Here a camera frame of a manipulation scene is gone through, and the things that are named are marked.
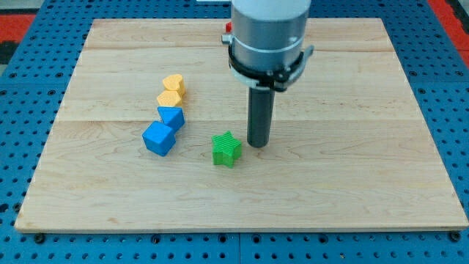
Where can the green star block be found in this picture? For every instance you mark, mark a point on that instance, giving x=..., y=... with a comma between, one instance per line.
x=226, y=149

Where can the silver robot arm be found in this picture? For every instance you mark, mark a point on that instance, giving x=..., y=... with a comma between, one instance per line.
x=268, y=34

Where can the red circle block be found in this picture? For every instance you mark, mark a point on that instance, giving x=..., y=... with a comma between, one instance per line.
x=228, y=27

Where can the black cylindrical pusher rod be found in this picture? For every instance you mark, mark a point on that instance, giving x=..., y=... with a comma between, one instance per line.
x=260, y=112

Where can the blue triangle block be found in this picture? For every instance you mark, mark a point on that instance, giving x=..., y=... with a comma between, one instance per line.
x=172, y=116

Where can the yellow hexagon block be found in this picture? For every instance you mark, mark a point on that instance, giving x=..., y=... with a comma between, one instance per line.
x=169, y=98

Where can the blue cube block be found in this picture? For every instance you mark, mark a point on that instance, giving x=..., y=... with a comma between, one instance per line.
x=159, y=138

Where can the yellow heart block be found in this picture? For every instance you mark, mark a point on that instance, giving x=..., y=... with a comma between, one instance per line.
x=174, y=83

